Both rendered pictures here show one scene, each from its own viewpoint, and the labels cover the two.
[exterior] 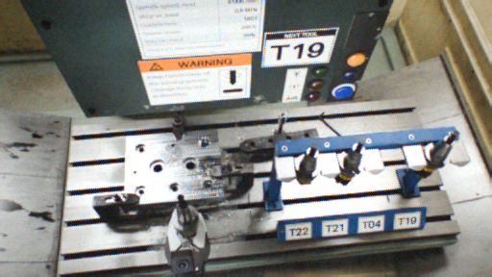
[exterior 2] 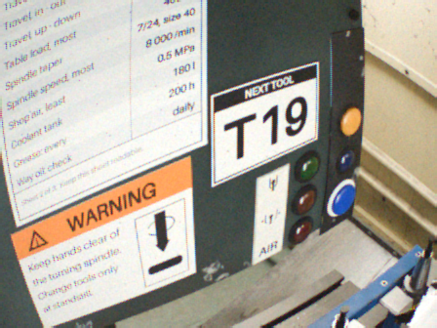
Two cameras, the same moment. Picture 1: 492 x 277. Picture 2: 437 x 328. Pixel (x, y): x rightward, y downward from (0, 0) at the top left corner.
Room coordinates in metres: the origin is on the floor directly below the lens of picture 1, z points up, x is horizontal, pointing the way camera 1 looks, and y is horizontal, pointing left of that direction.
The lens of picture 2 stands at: (0.02, 0.17, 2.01)
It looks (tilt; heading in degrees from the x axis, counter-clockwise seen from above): 35 degrees down; 332
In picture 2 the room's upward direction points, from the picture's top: straight up
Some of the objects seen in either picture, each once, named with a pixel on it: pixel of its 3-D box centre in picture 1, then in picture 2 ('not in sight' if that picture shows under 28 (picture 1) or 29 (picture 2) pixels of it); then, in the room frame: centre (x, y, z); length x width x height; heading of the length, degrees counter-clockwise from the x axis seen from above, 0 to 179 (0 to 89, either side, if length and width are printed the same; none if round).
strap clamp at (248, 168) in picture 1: (232, 173); not in sight; (0.55, 0.04, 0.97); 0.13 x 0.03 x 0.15; 99
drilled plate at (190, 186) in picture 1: (174, 168); not in sight; (0.57, 0.22, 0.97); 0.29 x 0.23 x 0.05; 99
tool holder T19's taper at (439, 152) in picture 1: (443, 147); (422, 267); (0.52, -0.48, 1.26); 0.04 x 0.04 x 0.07
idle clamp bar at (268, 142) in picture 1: (279, 144); not in sight; (0.69, -0.11, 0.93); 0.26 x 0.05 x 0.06; 104
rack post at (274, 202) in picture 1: (277, 176); not in sight; (0.52, -0.09, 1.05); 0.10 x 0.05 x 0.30; 9
